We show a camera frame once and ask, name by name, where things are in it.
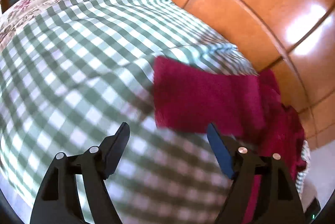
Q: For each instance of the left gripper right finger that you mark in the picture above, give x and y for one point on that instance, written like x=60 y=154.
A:
x=262 y=189

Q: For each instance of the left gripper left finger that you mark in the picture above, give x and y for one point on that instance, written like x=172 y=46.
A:
x=58 y=201

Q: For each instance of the green white checkered bedsheet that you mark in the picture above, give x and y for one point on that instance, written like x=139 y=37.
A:
x=79 y=69

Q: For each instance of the black device with green light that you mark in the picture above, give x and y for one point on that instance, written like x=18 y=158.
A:
x=312 y=211

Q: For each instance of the dark red garment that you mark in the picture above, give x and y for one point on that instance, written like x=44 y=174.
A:
x=247 y=108

